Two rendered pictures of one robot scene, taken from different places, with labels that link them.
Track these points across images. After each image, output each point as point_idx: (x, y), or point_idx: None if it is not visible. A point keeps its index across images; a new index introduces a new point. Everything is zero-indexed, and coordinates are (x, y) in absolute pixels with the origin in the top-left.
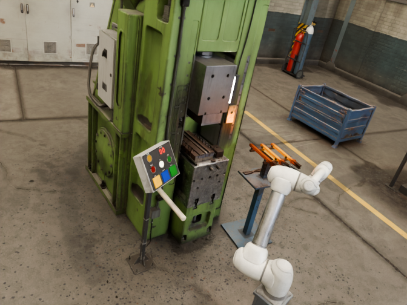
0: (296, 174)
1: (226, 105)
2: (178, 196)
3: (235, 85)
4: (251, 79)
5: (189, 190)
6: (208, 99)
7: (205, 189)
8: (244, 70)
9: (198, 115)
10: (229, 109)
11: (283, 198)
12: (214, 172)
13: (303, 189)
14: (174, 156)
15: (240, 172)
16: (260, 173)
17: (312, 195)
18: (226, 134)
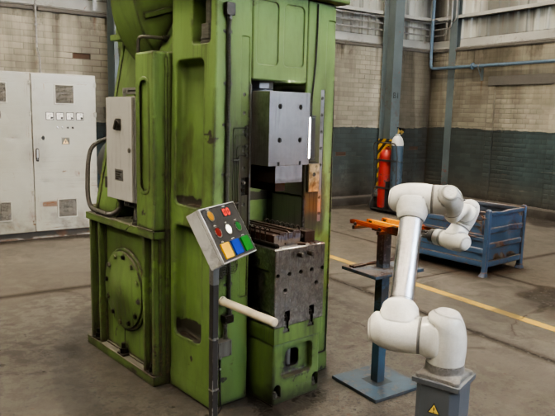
0: (429, 186)
1: (305, 153)
2: None
3: (313, 130)
4: (333, 125)
5: (274, 295)
6: (279, 142)
7: (296, 293)
8: (321, 111)
9: (268, 165)
10: (310, 169)
11: (419, 224)
12: (306, 263)
13: (443, 198)
14: None
15: (346, 267)
16: (377, 263)
17: (462, 249)
18: (313, 212)
